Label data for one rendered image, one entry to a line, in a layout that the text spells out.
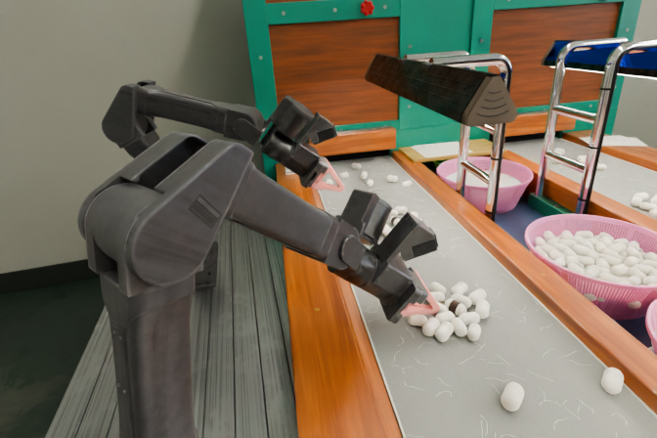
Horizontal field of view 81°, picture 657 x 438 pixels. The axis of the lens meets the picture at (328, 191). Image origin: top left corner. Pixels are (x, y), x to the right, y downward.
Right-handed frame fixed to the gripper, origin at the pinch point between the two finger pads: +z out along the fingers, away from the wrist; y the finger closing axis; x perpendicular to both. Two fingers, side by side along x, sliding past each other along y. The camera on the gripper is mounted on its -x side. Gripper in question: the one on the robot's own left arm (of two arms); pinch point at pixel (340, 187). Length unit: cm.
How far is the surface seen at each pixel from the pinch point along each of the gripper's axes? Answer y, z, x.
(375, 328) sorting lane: -32.9, 6.7, 9.2
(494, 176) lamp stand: -5.8, 25.3, -22.6
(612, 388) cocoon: -51, 25, -8
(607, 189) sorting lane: 4, 63, -39
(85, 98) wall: 120, -82, 57
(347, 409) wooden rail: -47.6, -0.7, 12.1
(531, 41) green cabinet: 51, 44, -70
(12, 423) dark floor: 28, -31, 140
